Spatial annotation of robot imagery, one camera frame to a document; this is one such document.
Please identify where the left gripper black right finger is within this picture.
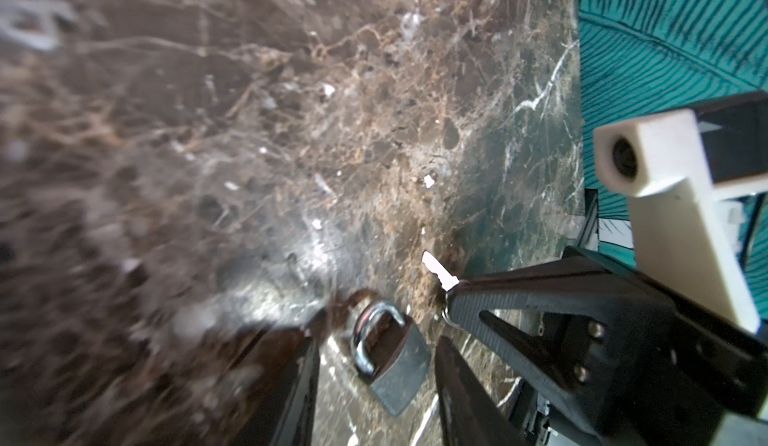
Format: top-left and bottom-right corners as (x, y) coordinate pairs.
(434, 336), (526, 445)

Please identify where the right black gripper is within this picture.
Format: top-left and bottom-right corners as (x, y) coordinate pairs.
(446, 248), (767, 445)

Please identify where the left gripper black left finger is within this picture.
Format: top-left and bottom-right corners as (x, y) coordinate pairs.
(230, 335), (320, 445)

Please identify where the silver key with ring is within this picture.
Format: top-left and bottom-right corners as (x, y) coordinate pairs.
(422, 251), (460, 293)

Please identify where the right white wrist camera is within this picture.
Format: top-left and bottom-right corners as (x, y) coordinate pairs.
(593, 92), (767, 333)

